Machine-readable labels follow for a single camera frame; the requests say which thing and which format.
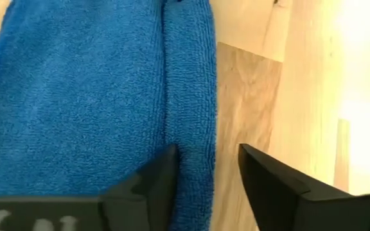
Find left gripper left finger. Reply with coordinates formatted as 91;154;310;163
98;143;181;231

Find blue microfiber towel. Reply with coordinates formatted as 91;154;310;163
0;0;218;231

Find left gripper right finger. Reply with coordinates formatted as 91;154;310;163
238;142;370;231

